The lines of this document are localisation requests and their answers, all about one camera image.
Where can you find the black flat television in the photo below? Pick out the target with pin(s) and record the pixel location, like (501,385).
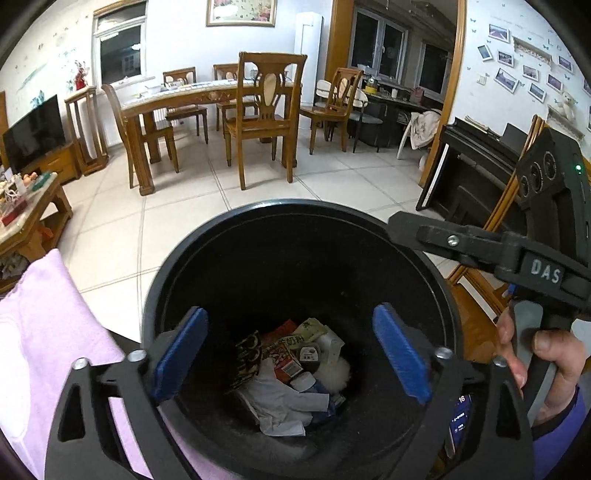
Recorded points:
(32,134)

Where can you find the dark low cabinet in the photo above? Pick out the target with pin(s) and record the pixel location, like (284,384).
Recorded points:
(392,117)

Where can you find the wooden dining table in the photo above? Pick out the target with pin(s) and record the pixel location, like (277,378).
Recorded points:
(184,92)

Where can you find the dark kitchen window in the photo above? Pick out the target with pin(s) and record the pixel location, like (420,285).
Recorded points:
(392,46)

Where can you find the black round trash bin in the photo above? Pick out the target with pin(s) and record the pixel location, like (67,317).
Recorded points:
(277,258)

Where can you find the blue white soft packet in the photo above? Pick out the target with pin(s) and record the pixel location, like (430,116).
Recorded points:
(330,401)

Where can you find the red vase with flowers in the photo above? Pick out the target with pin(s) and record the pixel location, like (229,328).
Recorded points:
(81,78)

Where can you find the person's right hand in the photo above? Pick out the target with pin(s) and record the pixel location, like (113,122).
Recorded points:
(565,364)

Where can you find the flat red box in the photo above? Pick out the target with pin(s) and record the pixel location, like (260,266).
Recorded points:
(14,214)

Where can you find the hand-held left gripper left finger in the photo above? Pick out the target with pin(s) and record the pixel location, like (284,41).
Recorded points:
(182,355)

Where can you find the wooden doorway frame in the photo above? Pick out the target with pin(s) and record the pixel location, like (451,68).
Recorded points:
(455,92)

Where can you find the tall wooden plant stand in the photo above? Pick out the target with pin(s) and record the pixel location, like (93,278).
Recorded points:
(87,134)

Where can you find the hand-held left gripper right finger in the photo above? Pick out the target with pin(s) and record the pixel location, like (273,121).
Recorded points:
(399,353)

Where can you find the phone with lit screen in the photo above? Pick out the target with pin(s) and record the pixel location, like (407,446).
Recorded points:
(459,415)

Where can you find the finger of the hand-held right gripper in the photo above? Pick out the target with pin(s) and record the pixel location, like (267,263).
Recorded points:
(443,235)

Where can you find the dark printed packet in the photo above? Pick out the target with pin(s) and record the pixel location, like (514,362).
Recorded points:
(247,360)

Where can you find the wooden coffee table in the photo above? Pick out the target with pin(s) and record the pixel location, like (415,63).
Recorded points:
(32,230)

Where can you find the white tissue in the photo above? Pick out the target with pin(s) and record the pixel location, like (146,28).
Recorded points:
(281,406)

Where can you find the purple tablecloth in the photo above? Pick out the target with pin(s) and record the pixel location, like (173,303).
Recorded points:
(41,323)

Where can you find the white teddy bear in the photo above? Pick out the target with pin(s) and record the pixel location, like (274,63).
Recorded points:
(564,104)

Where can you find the yellow-green paper wrapper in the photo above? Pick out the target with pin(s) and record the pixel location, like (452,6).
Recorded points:
(309,330)

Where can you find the white chair draped with clothes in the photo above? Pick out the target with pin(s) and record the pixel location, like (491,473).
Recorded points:
(422,129)

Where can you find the framed flower picture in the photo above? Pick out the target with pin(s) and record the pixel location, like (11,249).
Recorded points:
(240,11)

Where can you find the cluster of bottles and snacks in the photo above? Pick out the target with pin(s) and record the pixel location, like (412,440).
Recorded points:
(21,187)

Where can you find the red barcode milk carton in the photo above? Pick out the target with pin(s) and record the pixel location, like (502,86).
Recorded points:
(281,357)

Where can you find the white framed window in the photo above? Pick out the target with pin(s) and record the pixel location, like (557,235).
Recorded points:
(120,50)

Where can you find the wooden armchair frame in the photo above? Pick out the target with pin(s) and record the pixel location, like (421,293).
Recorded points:
(508,194)

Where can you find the white standing air conditioner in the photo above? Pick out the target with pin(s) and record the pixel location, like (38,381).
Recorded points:
(308,46)

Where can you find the wooden dining chair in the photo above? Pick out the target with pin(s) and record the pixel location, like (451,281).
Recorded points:
(184,110)
(226,74)
(258,124)
(334,110)
(147,134)

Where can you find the white round cap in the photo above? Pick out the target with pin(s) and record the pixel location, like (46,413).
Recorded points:
(304,382)

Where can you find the black upright piano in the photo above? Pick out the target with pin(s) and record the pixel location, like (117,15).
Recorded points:
(466,157)

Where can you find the group of wall photo frames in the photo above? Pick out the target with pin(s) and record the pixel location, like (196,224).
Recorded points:
(508,57)

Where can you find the white fluffy wad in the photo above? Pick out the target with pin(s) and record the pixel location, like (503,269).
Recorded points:
(334,374)

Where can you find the wooden television stand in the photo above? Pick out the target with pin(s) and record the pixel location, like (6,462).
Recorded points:
(55,164)

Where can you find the small dark cup foil lid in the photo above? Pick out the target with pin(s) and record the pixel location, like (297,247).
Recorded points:
(309,354)

